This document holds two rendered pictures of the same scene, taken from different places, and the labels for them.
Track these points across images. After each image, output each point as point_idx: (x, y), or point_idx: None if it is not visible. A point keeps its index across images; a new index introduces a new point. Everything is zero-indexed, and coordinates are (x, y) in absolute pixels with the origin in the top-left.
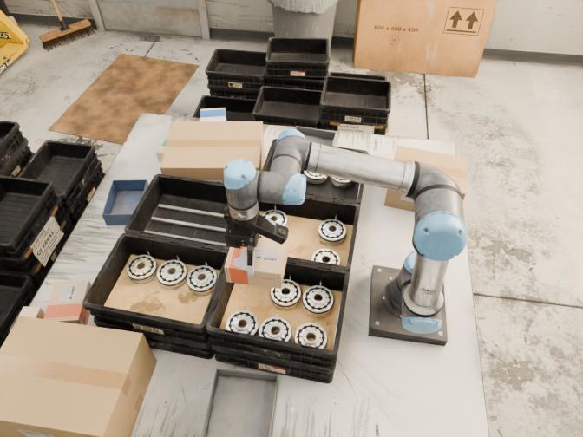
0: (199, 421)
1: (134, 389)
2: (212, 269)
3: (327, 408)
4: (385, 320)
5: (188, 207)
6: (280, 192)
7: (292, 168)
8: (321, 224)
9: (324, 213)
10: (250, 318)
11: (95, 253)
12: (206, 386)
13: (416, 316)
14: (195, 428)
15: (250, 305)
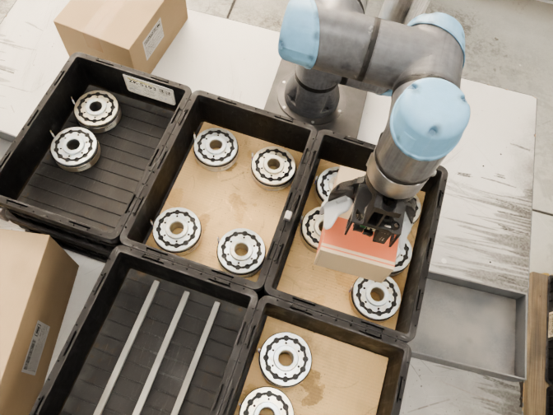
0: (464, 382)
1: None
2: (270, 338)
3: (442, 221)
4: (343, 128)
5: (97, 391)
6: (462, 60)
7: (408, 25)
8: (202, 158)
9: (181, 151)
10: (368, 282)
11: None
12: (415, 372)
13: None
14: (473, 387)
15: (333, 285)
